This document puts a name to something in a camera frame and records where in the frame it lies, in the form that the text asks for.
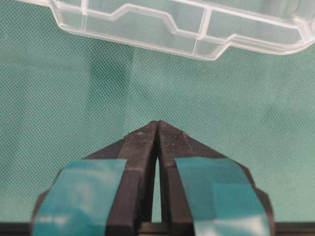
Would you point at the left gripper right finger green tape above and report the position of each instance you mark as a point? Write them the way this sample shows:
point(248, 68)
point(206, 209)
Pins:
point(204, 193)

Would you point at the left gripper left finger green tape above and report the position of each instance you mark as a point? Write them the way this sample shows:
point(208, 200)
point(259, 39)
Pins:
point(108, 193)

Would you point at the clear plastic box lid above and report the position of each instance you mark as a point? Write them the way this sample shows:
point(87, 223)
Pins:
point(197, 29)

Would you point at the green table cloth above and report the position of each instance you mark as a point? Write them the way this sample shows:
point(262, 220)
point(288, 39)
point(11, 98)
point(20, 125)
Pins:
point(63, 97)

